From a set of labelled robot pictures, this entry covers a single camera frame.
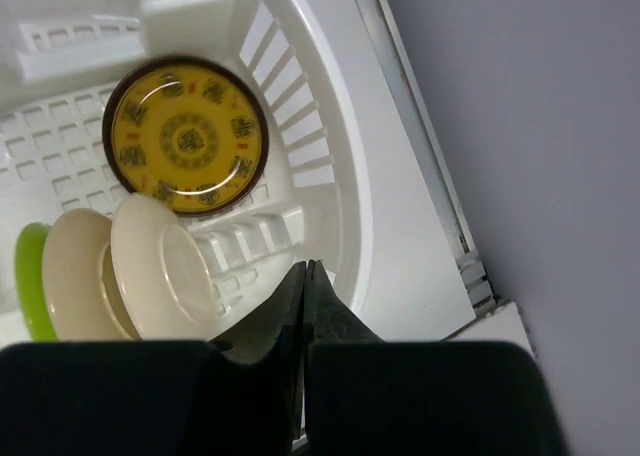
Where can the aluminium rail right edge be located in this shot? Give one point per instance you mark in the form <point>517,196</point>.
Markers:
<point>496,318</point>

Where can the cream white plate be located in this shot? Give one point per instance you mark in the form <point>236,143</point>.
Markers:
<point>163,278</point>

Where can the beige plate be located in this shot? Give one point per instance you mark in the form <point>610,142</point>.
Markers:
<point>80,288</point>

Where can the lime green plate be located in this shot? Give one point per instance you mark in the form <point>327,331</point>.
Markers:
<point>28,256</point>

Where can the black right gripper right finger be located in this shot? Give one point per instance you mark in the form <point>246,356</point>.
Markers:
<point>333,337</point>

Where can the white plastic dish rack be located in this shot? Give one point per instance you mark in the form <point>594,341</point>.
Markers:
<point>341,184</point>

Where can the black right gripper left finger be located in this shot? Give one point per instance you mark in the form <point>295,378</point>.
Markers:
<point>265,358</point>

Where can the yellow brown-rimmed plate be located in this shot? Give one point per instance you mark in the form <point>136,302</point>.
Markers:
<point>187,132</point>

